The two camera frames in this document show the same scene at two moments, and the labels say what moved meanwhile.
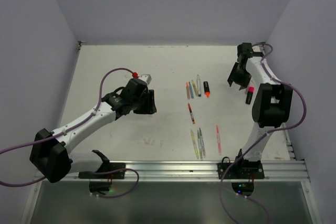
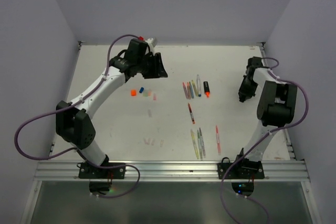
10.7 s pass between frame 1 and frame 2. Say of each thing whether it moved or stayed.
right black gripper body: moved
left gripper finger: moved
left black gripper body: moved
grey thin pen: stayed
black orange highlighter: stayed
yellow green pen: stayed
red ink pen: stayed
